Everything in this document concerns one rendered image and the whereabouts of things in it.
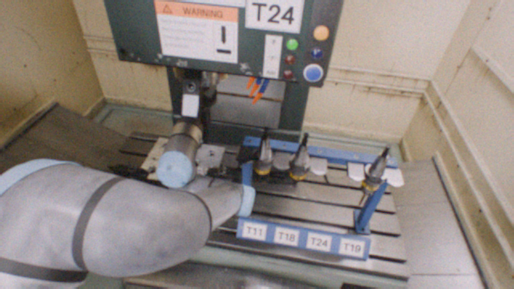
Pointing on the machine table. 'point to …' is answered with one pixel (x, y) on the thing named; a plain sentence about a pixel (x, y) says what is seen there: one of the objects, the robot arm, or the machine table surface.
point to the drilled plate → (194, 160)
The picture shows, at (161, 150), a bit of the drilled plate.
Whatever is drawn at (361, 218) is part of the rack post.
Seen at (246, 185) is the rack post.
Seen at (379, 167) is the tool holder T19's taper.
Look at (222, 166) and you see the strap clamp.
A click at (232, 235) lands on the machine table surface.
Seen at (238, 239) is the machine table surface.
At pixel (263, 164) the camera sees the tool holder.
